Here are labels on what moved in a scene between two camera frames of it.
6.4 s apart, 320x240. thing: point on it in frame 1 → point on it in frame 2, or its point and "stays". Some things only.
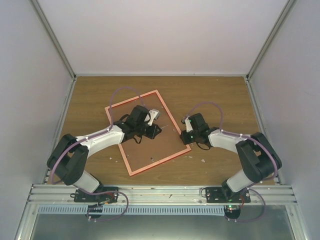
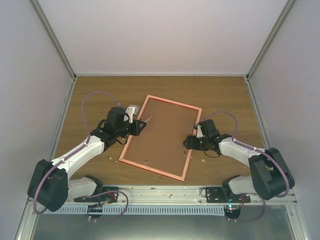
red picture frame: (155, 91) → (140, 114)
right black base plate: (224, 195) stays
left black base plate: (80, 196) stays
